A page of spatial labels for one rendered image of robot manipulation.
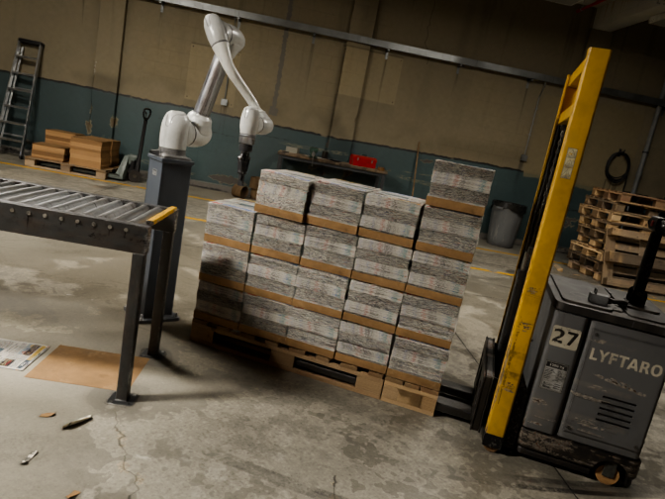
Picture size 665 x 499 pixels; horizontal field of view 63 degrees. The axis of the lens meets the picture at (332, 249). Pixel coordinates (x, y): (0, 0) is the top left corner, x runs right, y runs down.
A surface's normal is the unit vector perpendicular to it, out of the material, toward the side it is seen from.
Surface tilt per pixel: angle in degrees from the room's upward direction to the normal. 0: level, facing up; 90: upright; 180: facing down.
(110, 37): 90
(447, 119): 90
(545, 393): 90
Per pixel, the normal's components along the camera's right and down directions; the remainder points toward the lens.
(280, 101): 0.05, 0.22
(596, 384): -0.29, 0.15
